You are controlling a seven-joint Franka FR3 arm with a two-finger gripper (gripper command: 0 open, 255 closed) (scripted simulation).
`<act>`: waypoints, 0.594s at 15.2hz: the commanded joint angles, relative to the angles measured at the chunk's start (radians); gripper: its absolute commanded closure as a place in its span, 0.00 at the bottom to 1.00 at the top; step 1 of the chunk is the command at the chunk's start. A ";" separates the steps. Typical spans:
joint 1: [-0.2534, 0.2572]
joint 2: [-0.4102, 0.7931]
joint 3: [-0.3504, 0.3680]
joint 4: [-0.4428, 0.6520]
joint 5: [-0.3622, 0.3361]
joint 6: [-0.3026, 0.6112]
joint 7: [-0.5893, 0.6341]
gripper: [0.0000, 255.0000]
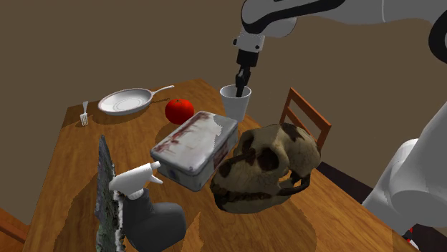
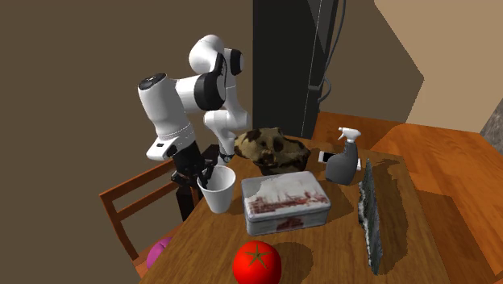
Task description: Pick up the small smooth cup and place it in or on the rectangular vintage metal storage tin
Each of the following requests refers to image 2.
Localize orange wooden table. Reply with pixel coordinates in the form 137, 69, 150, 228
311, 111, 503, 284

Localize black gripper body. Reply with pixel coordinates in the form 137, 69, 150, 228
171, 141, 206, 178

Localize grey spray bottle white nozzle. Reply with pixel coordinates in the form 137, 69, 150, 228
324, 126, 362, 186

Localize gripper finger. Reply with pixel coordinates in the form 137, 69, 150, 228
170, 171, 198, 189
196, 164, 216, 191

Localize white phone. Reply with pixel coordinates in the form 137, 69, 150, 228
317, 150, 339, 165

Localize dark robot stand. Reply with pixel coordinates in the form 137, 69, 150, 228
175, 144, 222, 222

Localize grey upright flat slab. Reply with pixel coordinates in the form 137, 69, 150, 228
357, 157, 385, 276

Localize brown wooden chair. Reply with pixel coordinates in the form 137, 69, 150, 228
98, 158, 201, 279

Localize black tall cabinet with cables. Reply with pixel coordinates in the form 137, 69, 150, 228
251, 0, 347, 140

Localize pink cushion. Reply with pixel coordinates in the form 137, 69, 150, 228
146, 236, 174, 271

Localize red tomato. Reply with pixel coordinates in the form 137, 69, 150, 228
231, 240, 283, 284

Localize white cup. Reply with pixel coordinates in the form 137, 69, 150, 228
197, 165, 237, 215

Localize grey tin box red print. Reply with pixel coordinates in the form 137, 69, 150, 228
240, 170, 332, 236

